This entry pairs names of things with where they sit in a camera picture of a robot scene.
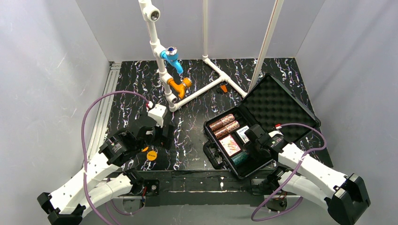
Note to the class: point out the white angled pole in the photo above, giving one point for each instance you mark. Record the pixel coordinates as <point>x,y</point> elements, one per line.
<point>266,41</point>

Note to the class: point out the upper orange chip row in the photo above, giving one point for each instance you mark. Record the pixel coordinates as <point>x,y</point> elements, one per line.
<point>222,122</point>

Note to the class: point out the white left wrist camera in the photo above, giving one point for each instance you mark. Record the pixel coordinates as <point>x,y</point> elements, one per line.
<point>157,112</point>

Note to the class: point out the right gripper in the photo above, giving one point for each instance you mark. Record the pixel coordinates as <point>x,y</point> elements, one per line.
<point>253,136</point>

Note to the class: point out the yellow dealer button lower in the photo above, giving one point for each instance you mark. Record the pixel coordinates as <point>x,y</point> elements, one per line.
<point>151,155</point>

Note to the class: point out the orange faucet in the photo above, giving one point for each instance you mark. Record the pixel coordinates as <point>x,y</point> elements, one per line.
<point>180,88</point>

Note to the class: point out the orange chip row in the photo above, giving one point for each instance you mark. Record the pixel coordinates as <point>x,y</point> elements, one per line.
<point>227,129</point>
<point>222,122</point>

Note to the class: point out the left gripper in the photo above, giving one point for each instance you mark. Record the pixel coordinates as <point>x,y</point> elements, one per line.
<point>166,135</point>

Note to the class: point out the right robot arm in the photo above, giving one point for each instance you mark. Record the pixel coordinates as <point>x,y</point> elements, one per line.
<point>344,197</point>

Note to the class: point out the aluminium rail frame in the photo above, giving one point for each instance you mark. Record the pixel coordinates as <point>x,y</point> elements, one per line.
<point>99,131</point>

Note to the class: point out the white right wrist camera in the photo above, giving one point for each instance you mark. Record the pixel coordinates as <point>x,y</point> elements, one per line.
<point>275,132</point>

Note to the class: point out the black plastic poker case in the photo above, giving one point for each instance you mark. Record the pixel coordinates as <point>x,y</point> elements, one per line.
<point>268,104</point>

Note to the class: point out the green poker chip stack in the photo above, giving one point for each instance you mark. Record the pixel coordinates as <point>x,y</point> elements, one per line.
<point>240,158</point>

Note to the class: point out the blue faucet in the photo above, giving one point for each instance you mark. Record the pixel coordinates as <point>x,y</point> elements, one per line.
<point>170,55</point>

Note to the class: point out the red playing card deck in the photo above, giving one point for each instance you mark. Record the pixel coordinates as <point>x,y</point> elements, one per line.
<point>230,145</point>

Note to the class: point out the blue playing card deck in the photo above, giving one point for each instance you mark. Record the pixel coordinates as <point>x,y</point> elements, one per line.
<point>241,133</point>

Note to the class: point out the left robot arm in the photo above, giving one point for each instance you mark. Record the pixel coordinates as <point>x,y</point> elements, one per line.
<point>69,204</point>

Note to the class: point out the orange black small clip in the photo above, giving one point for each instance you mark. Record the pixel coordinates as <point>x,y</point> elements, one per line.
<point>224,88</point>

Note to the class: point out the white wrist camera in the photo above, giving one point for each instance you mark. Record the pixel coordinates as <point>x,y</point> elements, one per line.
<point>275,132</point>
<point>157,112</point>

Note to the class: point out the lower orange chip row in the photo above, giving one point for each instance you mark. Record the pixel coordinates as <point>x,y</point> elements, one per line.
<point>227,129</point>

